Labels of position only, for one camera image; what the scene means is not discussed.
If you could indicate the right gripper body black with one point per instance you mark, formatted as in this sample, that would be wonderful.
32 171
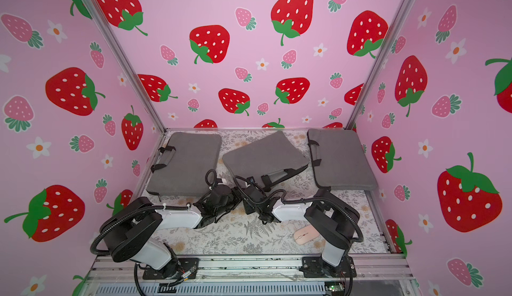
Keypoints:
265 186

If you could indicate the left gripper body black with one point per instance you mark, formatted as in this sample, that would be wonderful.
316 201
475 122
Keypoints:
231 202

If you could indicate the grey laptop bag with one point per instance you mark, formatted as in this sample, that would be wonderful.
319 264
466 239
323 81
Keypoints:
338 160
183 163
270 161

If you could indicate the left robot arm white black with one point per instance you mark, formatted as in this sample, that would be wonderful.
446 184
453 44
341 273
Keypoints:
127 236

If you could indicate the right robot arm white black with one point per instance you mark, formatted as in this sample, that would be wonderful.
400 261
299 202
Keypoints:
332 218

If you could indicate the pink computer mouse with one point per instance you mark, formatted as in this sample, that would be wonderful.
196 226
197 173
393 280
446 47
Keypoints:
305 235

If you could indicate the floral patterned table mat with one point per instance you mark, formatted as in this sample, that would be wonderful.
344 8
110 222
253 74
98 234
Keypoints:
241 234

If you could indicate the white ribbed vent strip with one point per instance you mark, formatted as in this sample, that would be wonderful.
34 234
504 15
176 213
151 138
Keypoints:
237 288

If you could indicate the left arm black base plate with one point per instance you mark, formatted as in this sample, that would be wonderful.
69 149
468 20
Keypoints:
183 267

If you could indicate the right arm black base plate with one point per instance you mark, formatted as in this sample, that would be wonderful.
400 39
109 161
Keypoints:
316 267

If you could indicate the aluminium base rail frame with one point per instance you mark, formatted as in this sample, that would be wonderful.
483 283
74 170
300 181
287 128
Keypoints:
377 274

